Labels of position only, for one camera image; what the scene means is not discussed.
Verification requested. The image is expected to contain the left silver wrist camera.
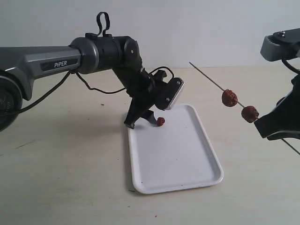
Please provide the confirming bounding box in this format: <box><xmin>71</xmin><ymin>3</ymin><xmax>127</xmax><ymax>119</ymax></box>
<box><xmin>155</xmin><ymin>77</ymin><xmax>184</xmax><ymax>110</ymax></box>

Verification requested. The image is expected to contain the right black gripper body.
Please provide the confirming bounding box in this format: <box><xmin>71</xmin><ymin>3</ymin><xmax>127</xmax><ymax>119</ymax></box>
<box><xmin>254</xmin><ymin>89</ymin><xmax>300</xmax><ymax>141</ymax></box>

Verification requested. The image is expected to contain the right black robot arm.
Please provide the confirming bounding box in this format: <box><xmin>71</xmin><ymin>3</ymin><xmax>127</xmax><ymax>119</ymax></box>
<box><xmin>254</xmin><ymin>75</ymin><xmax>300</xmax><ymax>141</ymax></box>

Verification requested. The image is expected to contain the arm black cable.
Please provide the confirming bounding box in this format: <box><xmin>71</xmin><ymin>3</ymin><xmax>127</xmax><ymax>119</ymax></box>
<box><xmin>281</xmin><ymin>57</ymin><xmax>300</xmax><ymax>75</ymax></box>
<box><xmin>14</xmin><ymin>11</ymin><xmax>175</xmax><ymax>115</ymax></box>

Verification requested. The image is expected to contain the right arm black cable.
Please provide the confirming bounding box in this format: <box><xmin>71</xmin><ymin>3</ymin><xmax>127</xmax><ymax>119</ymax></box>
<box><xmin>281</xmin><ymin>57</ymin><xmax>300</xmax><ymax>75</ymax></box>

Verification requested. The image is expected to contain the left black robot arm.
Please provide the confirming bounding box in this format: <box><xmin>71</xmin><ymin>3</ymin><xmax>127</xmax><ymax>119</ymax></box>
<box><xmin>0</xmin><ymin>33</ymin><xmax>171</xmax><ymax>129</ymax></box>

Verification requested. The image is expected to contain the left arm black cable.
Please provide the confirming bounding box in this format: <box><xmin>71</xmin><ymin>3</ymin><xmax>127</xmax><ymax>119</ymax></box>
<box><xmin>14</xmin><ymin>11</ymin><xmax>175</xmax><ymax>115</ymax></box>

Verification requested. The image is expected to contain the thin metal skewer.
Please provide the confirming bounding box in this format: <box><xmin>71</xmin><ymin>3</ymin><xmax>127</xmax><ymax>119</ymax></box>
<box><xmin>189</xmin><ymin>61</ymin><xmax>300</xmax><ymax>155</ymax></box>

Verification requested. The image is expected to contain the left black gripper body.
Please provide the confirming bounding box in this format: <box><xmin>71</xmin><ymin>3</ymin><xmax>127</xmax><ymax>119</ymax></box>
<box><xmin>124</xmin><ymin>69</ymin><xmax>167</xmax><ymax>129</ymax></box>

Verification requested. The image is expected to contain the white rectangular plastic tray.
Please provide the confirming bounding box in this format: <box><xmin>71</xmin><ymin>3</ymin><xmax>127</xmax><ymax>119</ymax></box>
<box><xmin>128</xmin><ymin>104</ymin><xmax>224</xmax><ymax>195</ymax></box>

